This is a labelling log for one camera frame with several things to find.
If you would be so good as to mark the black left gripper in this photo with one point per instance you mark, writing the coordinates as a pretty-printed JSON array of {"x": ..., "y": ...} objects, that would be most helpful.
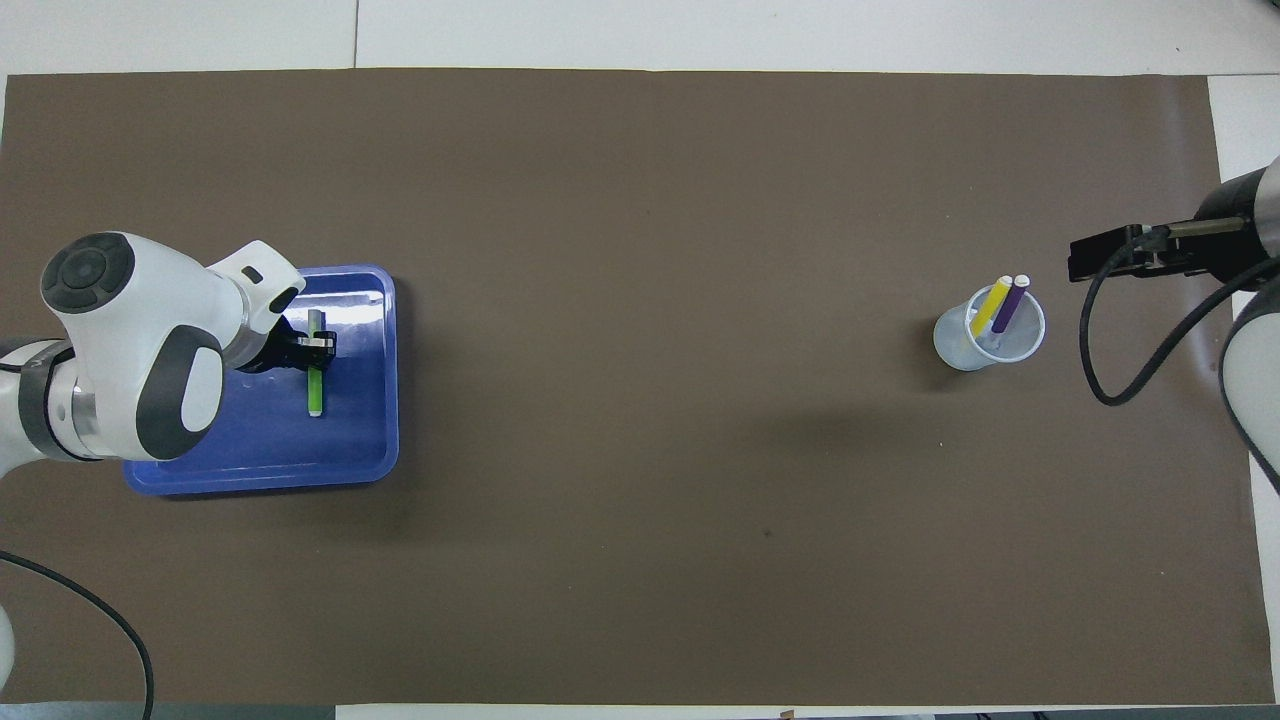
[{"x": 275, "y": 350}]

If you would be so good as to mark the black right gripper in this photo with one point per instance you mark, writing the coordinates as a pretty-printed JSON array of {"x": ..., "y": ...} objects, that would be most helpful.
[{"x": 1225, "y": 200}]

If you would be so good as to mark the green pen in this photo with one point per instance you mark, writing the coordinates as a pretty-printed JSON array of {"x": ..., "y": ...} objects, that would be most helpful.
[{"x": 316, "y": 390}]

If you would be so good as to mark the purple pen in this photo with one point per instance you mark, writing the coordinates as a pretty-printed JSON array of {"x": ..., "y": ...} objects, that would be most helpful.
[{"x": 1012, "y": 303}]

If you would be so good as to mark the yellow pen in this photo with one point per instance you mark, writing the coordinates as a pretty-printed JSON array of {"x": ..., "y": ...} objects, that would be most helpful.
[{"x": 992, "y": 303}]

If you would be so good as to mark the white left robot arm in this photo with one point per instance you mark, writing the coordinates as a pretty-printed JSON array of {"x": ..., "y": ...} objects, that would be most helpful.
[{"x": 120, "y": 340}]

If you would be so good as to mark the blue plastic tray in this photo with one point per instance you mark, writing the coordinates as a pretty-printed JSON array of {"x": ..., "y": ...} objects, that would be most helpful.
[{"x": 360, "y": 450}]

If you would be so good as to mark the translucent plastic cup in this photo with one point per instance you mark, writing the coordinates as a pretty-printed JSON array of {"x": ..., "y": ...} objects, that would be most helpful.
[{"x": 955, "y": 350}]

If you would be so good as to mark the brown table mat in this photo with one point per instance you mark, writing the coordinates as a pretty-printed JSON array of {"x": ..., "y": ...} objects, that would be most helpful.
[{"x": 640, "y": 500}]

